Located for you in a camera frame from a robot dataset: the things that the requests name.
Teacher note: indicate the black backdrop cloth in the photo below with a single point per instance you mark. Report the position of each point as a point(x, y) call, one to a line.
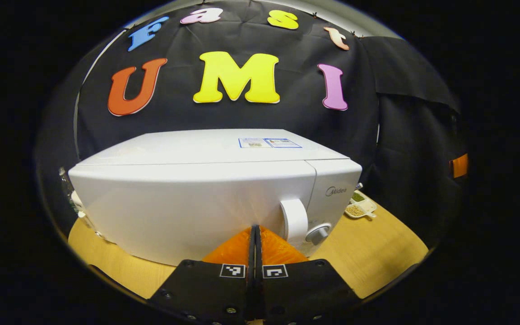
point(296, 117)

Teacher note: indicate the white divided seasoning tray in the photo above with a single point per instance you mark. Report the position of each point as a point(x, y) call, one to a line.
point(357, 210)

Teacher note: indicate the white microwave oven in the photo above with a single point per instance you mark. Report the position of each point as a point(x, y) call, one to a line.
point(174, 198)

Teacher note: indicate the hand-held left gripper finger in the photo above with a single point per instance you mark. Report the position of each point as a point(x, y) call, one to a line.
point(252, 271)
point(259, 271)

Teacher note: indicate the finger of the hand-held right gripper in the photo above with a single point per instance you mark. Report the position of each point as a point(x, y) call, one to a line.
point(460, 165)

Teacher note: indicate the clear plastic bottle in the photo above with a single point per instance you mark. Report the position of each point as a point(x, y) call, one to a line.
point(65, 180)

